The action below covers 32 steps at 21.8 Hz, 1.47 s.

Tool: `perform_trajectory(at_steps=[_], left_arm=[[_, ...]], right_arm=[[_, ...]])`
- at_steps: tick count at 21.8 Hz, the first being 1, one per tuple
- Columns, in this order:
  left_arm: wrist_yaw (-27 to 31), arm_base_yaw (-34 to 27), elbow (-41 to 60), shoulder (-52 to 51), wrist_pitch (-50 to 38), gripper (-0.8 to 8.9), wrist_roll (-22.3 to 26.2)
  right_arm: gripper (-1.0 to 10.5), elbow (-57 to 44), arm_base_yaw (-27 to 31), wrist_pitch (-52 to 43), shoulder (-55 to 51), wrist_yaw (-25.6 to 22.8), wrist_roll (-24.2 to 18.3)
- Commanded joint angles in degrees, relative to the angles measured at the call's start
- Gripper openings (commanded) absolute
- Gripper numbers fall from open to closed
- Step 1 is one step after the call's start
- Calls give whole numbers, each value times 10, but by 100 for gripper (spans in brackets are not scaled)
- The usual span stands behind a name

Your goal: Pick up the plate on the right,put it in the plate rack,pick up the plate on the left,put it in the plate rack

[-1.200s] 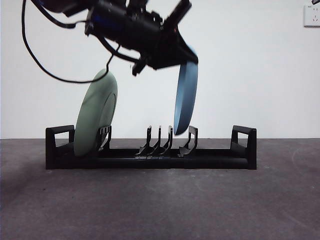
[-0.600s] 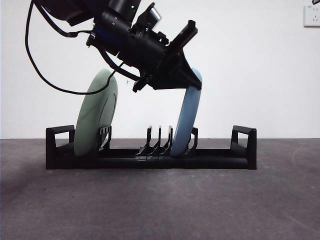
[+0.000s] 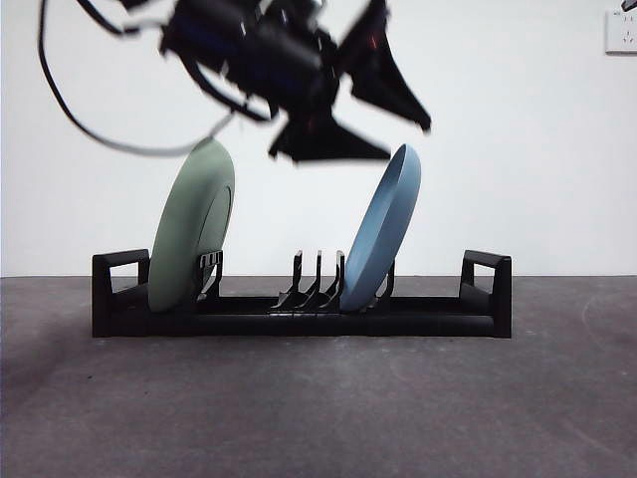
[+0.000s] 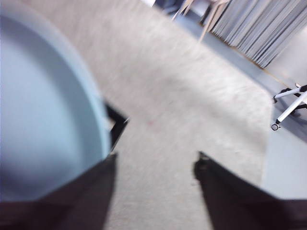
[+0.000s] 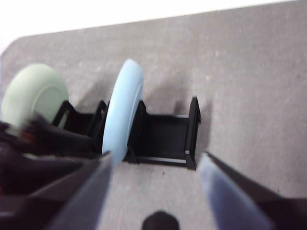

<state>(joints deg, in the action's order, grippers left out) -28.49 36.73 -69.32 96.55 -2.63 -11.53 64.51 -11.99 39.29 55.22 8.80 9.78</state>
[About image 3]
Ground blue round plate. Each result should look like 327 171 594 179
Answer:
339 143 423 314

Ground pale green round plate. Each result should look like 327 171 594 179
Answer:
147 136 236 314

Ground black plate rack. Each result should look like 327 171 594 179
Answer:
92 248 514 340

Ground white wall power socket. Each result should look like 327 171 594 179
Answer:
605 9 637 55

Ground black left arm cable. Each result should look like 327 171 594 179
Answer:
38 0 236 156

